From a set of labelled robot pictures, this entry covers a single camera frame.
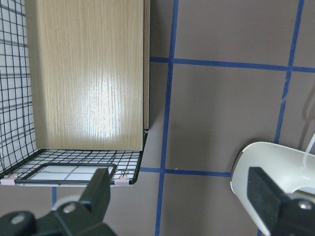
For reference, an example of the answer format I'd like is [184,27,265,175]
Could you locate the pink binder clip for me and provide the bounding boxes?
[0,174,20,186]
[114,172,130,187]

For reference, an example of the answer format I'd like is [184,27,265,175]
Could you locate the white toaster power cable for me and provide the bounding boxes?
[304,131,315,154]

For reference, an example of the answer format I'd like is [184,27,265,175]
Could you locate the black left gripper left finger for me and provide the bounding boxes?
[53,168,111,236]

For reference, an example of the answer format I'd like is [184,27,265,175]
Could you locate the white two-slot toaster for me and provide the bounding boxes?
[230,142,315,236]

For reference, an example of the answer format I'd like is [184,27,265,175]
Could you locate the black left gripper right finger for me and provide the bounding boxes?
[248,167,315,236]

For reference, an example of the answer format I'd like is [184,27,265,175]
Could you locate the pink binder clip left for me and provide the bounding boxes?
[0,174,20,186]

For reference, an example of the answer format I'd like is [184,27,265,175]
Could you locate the wire basket with wooden shelf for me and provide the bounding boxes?
[0,0,150,186]

